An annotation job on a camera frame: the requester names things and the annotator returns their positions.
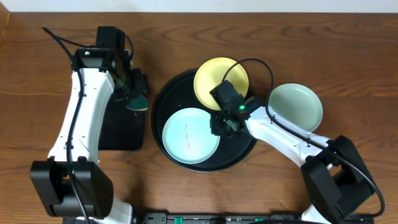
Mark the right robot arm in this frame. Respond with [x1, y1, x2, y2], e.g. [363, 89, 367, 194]
[211, 93, 380, 223]

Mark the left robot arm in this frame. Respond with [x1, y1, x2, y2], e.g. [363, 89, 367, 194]
[30, 46, 148, 223]

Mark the green yellow sponge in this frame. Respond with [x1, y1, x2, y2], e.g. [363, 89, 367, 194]
[126, 95, 149, 111]

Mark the light blue plate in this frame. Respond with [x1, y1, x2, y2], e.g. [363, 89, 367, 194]
[162, 108, 220, 164]
[269, 83, 323, 132]

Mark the round black tray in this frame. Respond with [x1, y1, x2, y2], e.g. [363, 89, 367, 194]
[151, 70, 257, 172]

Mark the rectangular black tray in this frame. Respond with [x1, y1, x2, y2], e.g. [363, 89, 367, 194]
[99, 93, 146, 151]

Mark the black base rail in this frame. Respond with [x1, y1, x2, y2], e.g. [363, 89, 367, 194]
[139, 212, 375, 224]

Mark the yellow plate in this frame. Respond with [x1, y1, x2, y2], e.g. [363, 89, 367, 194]
[193, 57, 249, 111]

